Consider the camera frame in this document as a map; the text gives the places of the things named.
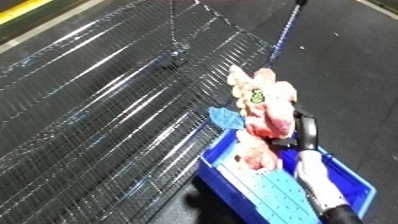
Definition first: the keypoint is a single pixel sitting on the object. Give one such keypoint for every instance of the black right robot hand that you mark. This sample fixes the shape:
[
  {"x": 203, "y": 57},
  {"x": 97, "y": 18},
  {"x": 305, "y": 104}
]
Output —
[{"x": 308, "y": 130}]

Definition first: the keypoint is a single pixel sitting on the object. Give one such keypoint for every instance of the pink soft toy dragon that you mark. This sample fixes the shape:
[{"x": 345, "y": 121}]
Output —
[{"x": 269, "y": 110}]

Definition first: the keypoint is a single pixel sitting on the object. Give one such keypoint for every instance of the pale right robot arm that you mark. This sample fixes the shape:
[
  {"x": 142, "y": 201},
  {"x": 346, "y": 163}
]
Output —
[{"x": 320, "y": 186}]

